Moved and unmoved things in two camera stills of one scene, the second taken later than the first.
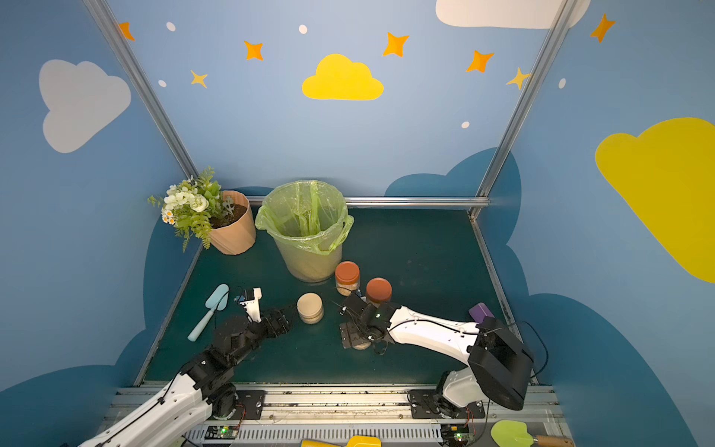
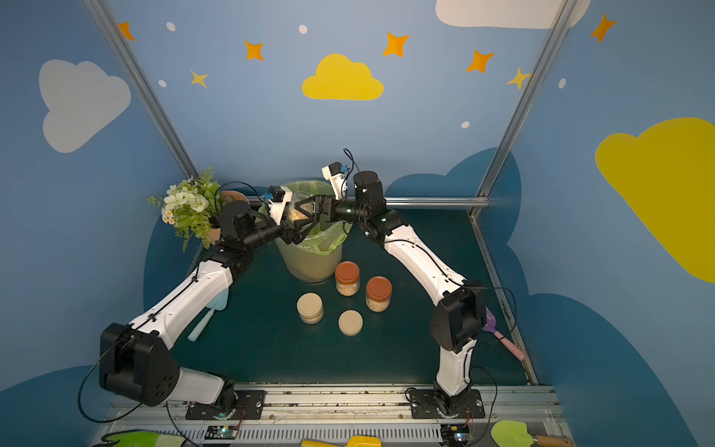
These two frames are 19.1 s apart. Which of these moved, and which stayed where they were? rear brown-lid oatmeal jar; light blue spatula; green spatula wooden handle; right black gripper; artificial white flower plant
Moved: right black gripper
Stayed: green spatula wooden handle; rear brown-lid oatmeal jar; artificial white flower plant; light blue spatula
